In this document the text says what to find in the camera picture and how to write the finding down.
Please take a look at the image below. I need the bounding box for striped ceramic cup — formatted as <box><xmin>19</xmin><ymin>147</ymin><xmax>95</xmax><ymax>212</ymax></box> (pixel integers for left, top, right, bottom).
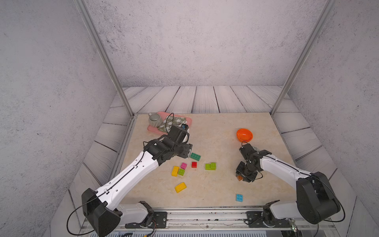
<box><xmin>149</xmin><ymin>113</ymin><xmax>163</xmax><ymax>128</ymax></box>

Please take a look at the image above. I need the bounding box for light green small lego brick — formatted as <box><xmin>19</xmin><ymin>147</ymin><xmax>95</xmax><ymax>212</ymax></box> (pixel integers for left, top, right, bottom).
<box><xmin>178</xmin><ymin>168</ymin><xmax>185</xmax><ymax>176</ymax></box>

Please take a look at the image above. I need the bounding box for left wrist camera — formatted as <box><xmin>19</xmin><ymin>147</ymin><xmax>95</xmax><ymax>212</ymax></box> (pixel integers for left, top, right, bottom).
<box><xmin>181</xmin><ymin>123</ymin><xmax>189</xmax><ymax>132</ymax></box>

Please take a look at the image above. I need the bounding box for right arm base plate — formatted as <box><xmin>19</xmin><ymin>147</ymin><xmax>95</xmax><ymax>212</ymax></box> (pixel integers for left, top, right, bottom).
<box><xmin>244</xmin><ymin>211</ymin><xmax>291</xmax><ymax>228</ymax></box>

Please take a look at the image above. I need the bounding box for aluminium frame post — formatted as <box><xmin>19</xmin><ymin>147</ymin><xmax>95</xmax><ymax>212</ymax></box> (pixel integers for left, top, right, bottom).
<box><xmin>270</xmin><ymin>0</ymin><xmax>336</xmax><ymax>118</ymax></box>
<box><xmin>74</xmin><ymin>0</ymin><xmax>134</xmax><ymax>117</ymax></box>

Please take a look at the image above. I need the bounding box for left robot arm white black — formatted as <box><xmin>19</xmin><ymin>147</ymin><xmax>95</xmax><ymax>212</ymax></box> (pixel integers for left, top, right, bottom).
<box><xmin>82</xmin><ymin>124</ymin><xmax>192</xmax><ymax>237</ymax></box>

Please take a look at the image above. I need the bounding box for right aluminium frame post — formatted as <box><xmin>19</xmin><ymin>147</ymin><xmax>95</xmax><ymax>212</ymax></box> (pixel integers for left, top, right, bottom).
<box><xmin>270</xmin><ymin>0</ymin><xmax>336</xmax><ymax>118</ymax></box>

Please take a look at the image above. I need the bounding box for orange plastic bowl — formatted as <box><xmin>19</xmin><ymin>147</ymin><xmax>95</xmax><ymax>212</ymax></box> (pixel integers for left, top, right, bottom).
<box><xmin>236</xmin><ymin>128</ymin><xmax>254</xmax><ymax>143</ymax></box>

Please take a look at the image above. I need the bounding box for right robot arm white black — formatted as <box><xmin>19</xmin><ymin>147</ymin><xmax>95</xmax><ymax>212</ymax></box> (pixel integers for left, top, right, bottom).
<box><xmin>236</xmin><ymin>142</ymin><xmax>345</xmax><ymax>228</ymax></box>

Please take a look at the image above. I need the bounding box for yellow long lego brick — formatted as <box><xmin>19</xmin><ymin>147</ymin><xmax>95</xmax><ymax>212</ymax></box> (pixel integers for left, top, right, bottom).
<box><xmin>175</xmin><ymin>182</ymin><xmax>187</xmax><ymax>193</ymax></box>

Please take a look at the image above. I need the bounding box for dark green long lego brick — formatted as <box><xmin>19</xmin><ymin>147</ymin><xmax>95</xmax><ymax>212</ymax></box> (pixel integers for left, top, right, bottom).
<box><xmin>190</xmin><ymin>153</ymin><xmax>201</xmax><ymax>162</ymax></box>

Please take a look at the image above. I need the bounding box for green checkered cloth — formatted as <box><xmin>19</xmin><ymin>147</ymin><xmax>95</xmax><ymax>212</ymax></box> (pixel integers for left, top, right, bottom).
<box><xmin>158</xmin><ymin>115</ymin><xmax>188</xmax><ymax>133</ymax></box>

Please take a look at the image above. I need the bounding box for pink plastic tray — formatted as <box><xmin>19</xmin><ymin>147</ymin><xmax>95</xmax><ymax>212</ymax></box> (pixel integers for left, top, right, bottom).
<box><xmin>148</xmin><ymin>112</ymin><xmax>192</xmax><ymax>135</ymax></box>

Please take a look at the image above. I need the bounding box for cyan small lego brick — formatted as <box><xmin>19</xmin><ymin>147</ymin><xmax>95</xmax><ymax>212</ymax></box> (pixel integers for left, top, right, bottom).
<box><xmin>235</xmin><ymin>194</ymin><xmax>243</xmax><ymax>202</ymax></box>

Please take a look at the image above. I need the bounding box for front aluminium rail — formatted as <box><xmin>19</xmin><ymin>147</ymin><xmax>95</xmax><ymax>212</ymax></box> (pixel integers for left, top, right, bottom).
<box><xmin>77</xmin><ymin>207</ymin><xmax>338</xmax><ymax>237</ymax></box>

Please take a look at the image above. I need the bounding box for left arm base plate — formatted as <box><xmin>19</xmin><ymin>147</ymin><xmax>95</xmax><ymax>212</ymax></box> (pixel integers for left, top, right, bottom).
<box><xmin>125</xmin><ymin>211</ymin><xmax>168</xmax><ymax>229</ymax></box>

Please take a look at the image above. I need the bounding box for left aluminium frame post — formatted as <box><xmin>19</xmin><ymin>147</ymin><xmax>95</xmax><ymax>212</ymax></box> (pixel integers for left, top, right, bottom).
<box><xmin>74</xmin><ymin>0</ymin><xmax>134</xmax><ymax>117</ymax></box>

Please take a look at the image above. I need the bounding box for yellow lego brick upper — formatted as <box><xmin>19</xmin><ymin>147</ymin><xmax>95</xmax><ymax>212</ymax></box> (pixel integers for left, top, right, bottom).
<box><xmin>171</xmin><ymin>166</ymin><xmax>180</xmax><ymax>177</ymax></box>

